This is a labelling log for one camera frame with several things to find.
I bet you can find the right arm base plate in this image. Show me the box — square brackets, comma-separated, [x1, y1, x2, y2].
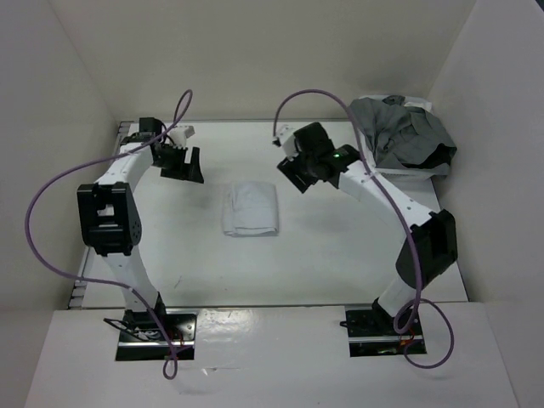
[339, 305, 427, 357]

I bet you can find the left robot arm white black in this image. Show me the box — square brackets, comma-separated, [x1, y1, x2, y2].
[76, 117, 204, 340]

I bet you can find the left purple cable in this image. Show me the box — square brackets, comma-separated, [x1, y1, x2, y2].
[25, 88, 194, 379]

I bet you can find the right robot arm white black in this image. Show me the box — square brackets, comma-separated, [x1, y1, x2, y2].
[273, 122, 457, 334]

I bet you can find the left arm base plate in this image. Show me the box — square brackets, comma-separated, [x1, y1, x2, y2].
[103, 310, 197, 361]

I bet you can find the white skirt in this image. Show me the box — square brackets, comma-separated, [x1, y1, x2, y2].
[222, 181, 280, 237]

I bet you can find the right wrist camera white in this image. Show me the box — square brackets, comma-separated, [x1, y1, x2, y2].
[273, 125, 298, 161]

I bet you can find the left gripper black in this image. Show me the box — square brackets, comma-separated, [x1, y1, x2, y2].
[155, 144, 205, 184]

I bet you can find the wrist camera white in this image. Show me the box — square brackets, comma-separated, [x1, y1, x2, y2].
[169, 126, 196, 149]
[273, 125, 298, 161]

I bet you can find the white laundry basket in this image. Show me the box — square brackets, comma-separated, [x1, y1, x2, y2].
[379, 96, 433, 182]

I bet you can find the grey skirt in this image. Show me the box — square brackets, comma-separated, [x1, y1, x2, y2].
[349, 95, 456, 170]

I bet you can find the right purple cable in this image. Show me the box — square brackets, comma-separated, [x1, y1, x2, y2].
[273, 89, 456, 369]

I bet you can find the black garment in basket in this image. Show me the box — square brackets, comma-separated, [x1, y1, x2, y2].
[422, 144, 457, 177]

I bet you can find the purple cable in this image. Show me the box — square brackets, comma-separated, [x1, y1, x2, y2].
[273, 89, 456, 369]
[25, 88, 194, 379]

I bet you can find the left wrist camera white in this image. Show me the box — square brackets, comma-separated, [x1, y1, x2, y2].
[169, 126, 196, 149]

